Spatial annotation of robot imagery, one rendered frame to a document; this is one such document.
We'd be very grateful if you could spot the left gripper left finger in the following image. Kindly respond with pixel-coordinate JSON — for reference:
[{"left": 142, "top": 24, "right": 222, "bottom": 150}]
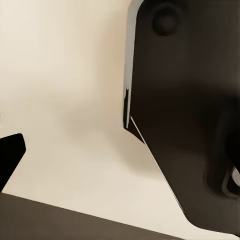
[{"left": 0, "top": 133, "right": 26, "bottom": 193}]

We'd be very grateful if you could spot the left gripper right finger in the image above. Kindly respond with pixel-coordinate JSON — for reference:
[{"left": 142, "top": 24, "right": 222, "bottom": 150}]
[{"left": 224, "top": 133, "right": 240, "bottom": 173}]

